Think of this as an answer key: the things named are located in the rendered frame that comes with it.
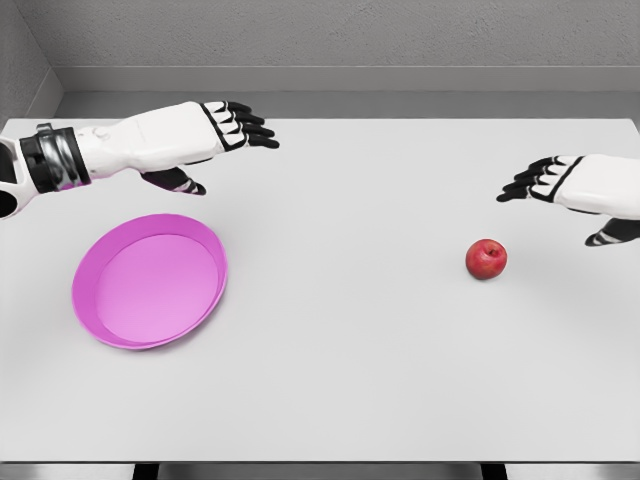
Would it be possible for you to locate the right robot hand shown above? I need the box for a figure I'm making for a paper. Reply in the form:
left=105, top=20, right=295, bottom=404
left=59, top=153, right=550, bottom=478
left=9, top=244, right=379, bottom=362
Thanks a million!
left=495, top=153, right=640, bottom=248

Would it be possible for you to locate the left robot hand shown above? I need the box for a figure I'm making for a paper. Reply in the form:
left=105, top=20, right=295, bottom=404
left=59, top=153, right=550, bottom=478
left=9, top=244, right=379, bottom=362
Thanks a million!
left=130, top=100, right=281, bottom=197

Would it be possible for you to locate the red apple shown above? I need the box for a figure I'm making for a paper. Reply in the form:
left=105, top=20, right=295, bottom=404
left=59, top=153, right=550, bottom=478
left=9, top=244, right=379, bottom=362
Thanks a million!
left=465, top=238, right=509, bottom=281

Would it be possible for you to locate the pink plate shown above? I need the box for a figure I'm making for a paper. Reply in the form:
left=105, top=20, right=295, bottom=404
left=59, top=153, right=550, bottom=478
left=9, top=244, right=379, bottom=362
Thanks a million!
left=71, top=213, right=229, bottom=351

